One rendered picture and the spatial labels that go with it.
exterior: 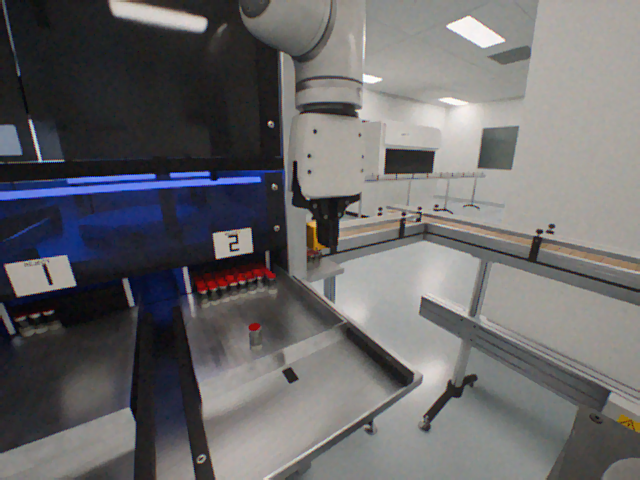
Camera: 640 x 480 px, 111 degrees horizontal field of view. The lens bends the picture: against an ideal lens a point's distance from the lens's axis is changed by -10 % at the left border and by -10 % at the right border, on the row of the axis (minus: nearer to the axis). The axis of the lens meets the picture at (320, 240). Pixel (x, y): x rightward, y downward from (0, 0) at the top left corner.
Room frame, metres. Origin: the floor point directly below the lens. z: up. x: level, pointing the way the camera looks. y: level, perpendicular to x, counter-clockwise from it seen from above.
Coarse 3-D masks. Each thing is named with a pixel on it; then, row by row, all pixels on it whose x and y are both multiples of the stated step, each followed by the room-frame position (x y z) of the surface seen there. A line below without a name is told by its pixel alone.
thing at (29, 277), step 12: (12, 264) 0.34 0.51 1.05; (24, 264) 0.35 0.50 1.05; (36, 264) 0.36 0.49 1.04; (48, 264) 0.37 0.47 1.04; (60, 264) 0.38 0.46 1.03; (12, 276) 0.34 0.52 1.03; (24, 276) 0.35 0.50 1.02; (36, 276) 0.36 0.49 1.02; (60, 276) 0.37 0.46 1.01; (72, 276) 0.38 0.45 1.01; (24, 288) 0.34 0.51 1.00; (36, 288) 0.35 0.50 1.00; (48, 288) 0.36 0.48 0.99; (60, 288) 0.37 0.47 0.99
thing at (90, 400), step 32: (96, 320) 0.43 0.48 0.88; (128, 320) 0.43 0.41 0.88; (0, 352) 0.32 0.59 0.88; (32, 352) 0.33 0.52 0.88; (64, 352) 0.33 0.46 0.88; (96, 352) 0.34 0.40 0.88; (128, 352) 0.34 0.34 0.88; (0, 384) 0.25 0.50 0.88; (32, 384) 0.26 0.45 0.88; (64, 384) 0.26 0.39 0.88; (96, 384) 0.27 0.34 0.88; (128, 384) 0.24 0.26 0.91; (0, 416) 0.21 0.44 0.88; (32, 416) 0.21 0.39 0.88; (64, 416) 0.21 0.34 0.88; (96, 416) 0.22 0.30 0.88; (128, 416) 0.21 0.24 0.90; (0, 448) 0.17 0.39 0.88; (32, 448) 0.16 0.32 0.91; (64, 448) 0.17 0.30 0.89
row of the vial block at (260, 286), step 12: (252, 276) 0.56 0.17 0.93; (204, 288) 0.50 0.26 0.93; (216, 288) 0.50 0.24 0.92; (228, 288) 0.52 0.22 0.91; (240, 288) 0.54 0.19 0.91; (252, 288) 0.55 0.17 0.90; (264, 288) 0.57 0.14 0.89; (204, 300) 0.49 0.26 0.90; (216, 300) 0.50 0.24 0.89; (228, 300) 0.52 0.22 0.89
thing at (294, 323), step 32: (288, 288) 0.58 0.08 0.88; (192, 320) 0.44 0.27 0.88; (224, 320) 0.44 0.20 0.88; (256, 320) 0.44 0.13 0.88; (288, 320) 0.44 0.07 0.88; (320, 320) 0.44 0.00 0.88; (192, 352) 0.31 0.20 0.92; (224, 352) 0.35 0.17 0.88; (256, 352) 0.35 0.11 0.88; (288, 352) 0.33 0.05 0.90; (224, 384) 0.27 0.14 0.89
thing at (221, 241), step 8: (224, 232) 0.53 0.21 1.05; (232, 232) 0.54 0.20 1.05; (240, 232) 0.55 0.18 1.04; (248, 232) 0.56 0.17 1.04; (216, 240) 0.52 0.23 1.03; (224, 240) 0.53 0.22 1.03; (232, 240) 0.54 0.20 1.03; (240, 240) 0.55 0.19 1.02; (248, 240) 0.56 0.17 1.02; (216, 248) 0.52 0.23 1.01; (224, 248) 0.53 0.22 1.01; (232, 248) 0.54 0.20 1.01; (240, 248) 0.55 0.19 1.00; (248, 248) 0.56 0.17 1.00; (216, 256) 0.52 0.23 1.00; (224, 256) 0.53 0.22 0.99
